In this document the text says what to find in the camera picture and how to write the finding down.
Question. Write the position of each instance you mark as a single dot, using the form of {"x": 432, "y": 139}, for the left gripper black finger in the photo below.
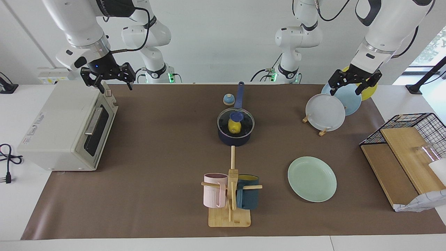
{"x": 338, "y": 80}
{"x": 373, "y": 82}

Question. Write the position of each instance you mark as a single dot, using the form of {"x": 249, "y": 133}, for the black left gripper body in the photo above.
{"x": 359, "y": 75}

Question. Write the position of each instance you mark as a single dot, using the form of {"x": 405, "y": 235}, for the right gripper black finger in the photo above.
{"x": 92, "y": 77}
{"x": 129, "y": 74}

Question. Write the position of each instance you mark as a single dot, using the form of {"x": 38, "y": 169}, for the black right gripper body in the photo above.
{"x": 106, "y": 69}

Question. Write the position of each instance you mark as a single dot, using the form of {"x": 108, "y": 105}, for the glass lid with blue knob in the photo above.
{"x": 237, "y": 115}

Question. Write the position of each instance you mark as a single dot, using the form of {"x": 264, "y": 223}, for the yellow pepper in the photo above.
{"x": 234, "y": 128}

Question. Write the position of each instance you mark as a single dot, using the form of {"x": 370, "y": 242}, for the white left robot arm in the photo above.
{"x": 390, "y": 24}

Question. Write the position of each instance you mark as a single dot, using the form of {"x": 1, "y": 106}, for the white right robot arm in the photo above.
{"x": 73, "y": 21}

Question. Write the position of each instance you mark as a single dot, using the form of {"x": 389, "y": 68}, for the yellow plate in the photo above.
{"x": 368, "y": 94}

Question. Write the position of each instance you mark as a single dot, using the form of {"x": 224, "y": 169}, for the light blue plate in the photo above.
{"x": 352, "y": 101}

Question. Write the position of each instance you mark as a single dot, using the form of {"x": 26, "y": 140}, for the grey plate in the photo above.
{"x": 325, "y": 112}

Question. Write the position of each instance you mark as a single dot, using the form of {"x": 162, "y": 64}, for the wooden plate rack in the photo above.
{"x": 323, "y": 132}

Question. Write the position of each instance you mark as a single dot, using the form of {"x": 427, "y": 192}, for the pale green plate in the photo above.
{"x": 312, "y": 179}

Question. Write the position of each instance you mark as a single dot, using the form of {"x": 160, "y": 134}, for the black slanted stand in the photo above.
{"x": 414, "y": 89}

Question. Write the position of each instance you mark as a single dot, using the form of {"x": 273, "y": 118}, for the beige toaster oven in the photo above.
{"x": 52, "y": 132}

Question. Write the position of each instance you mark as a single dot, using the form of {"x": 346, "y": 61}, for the black stand foot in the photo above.
{"x": 8, "y": 89}

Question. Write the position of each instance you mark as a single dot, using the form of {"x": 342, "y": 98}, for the clear glass cup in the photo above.
{"x": 427, "y": 151}

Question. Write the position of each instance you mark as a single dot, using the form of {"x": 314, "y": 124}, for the white container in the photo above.
{"x": 439, "y": 167}

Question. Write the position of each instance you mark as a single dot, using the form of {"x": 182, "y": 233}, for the brown table mat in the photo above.
{"x": 156, "y": 191}

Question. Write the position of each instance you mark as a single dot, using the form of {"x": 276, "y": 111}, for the white plastic bag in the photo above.
{"x": 425, "y": 202}

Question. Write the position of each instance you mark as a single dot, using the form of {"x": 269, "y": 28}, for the pink ribbed mug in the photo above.
{"x": 212, "y": 195}

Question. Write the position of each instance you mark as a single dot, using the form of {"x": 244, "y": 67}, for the dark teal mug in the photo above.
{"x": 249, "y": 198}

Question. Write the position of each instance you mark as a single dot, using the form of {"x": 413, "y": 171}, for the wooden mug tree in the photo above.
{"x": 230, "y": 219}

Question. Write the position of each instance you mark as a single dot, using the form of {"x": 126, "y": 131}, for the white wall power strip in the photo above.
{"x": 52, "y": 75}

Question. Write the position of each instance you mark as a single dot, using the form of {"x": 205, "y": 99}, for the grey wall conduit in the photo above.
{"x": 31, "y": 36}

